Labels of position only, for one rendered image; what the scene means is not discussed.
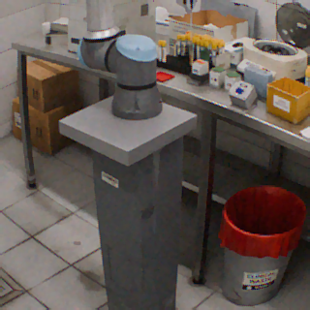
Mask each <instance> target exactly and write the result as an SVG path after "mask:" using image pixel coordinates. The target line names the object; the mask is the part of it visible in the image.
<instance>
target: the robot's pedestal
mask: <svg viewBox="0 0 310 310"><path fill-rule="evenodd" d="M92 162H93V176H94V189H95V193H96V206H97V220H98V228H99V234H100V248H101V252H102V261H103V272H104V273H105V285H106V292H107V297H108V310H175V306H176V282H177V270H178V256H179V227H180V221H181V197H182V166H183V137H181V138H179V139H176V140H173V141H171V142H170V143H169V144H167V145H165V146H163V147H162V148H160V149H158V150H156V151H154V152H153V153H151V154H149V155H147V156H146V157H144V158H142V159H140V160H139V161H138V162H136V163H134V164H132V165H131V166H130V167H127V166H125V165H123V164H121V163H119V162H116V161H115V160H113V159H111V158H110V157H108V156H106V155H104V154H102V153H100V152H98V151H96V150H94V149H92Z"/></svg>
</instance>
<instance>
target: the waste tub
mask: <svg viewBox="0 0 310 310"><path fill-rule="evenodd" d="M266 89H267V95H266V109H265V111H266V112H269V113H271V114H273V115H275V116H277V117H280V118H281V119H284V120H286V121H288V122H290V123H292V124H294V125H296V124H298V122H300V121H302V120H303V119H305V117H308V116H309V115H310V87H309V86H307V85H305V84H303V83H301V82H299V81H296V80H294V79H292V78H289V77H281V78H280V79H277V80H275V81H272V82H271V83H269V84H267V88H266Z"/></svg>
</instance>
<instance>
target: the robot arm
mask: <svg viewBox="0 0 310 310"><path fill-rule="evenodd" d="M175 3H176V4H177V5H179V6H182V7H183V8H184V9H185V12H186V13H187V14H189V13H190V11H191V8H192V9H193V10H194V7H195V6H196V4H197V0H176V1H175ZM85 8H86V11H85V12H86V22H87V27H86V28H87V29H86V31H84V33H83V35H82V38H81V39H80V41H79V45H77V58H78V60H79V61H80V63H81V64H82V65H84V66H86V67H89V69H95V70H99V71H102V70H103V71H105V72H108V73H114V74H116V75H117V87H116V89H115V92H114V95H113V98H112V100H111V104H110V108H111V112H112V114H113V115H115V116H116V117H119V118H121V119H131V120H141V119H147V118H151V117H154V116H158V115H159V114H161V113H162V111H163V101H162V98H161V95H160V92H159V90H158V87H157V51H156V44H155V43H154V41H153V40H151V39H150V38H149V37H147V36H142V35H134V34H127V35H123V36H120V35H119V31H120V29H119V28H118V27H117V26H115V25H114V20H113V7H112V0H85Z"/></svg>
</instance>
